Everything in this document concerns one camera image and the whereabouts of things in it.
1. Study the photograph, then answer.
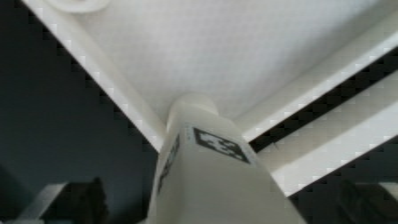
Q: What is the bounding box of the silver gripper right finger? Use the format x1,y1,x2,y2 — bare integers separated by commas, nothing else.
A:
335,180,398,224

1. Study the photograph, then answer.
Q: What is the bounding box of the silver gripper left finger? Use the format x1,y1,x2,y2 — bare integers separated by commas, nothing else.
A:
10,178,108,224

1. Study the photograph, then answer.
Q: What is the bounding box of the white desk leg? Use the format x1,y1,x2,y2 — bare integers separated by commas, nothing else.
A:
144,94,305,224

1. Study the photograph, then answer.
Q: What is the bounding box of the white desk top tray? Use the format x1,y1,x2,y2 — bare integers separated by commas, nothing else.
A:
21,0,398,145

